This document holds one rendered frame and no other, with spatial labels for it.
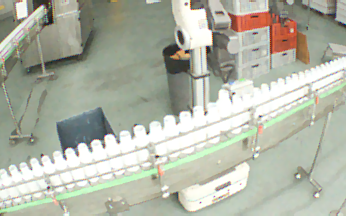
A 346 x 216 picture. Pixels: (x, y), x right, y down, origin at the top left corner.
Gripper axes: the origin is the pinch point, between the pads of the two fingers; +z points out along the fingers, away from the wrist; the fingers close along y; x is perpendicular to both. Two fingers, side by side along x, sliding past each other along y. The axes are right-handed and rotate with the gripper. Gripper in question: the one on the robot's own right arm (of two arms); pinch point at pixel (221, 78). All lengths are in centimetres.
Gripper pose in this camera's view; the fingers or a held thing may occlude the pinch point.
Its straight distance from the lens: 127.2
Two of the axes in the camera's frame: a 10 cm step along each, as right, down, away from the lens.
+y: 4.3, 4.6, -7.8
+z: 0.7, 8.4, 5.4
